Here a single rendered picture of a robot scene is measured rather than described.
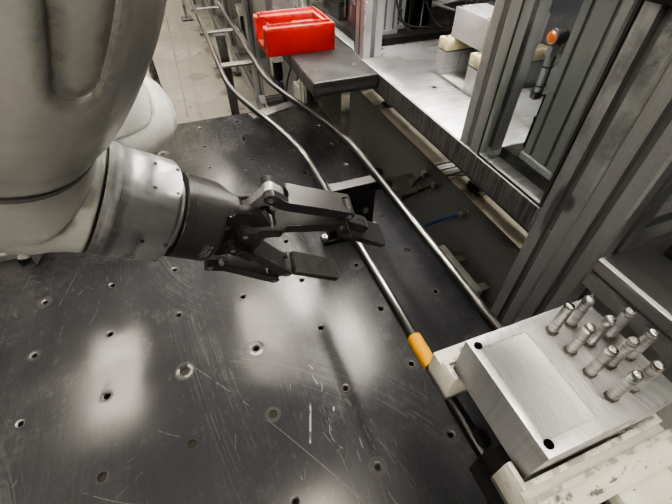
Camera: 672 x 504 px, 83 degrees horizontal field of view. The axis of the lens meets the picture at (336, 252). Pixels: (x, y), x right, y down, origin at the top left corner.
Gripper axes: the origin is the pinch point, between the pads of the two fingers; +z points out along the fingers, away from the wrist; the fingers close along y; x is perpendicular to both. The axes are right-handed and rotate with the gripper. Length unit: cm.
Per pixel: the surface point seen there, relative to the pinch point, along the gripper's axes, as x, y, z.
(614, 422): -23.9, 17.5, 3.4
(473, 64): 31.3, 19.0, 24.6
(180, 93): 242, -159, 48
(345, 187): 18.5, -5.8, 11.9
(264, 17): 67, -8, 5
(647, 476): -28.1, 16.4, 8.3
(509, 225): 55, -23, 147
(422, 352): -13.6, 2.3, 6.1
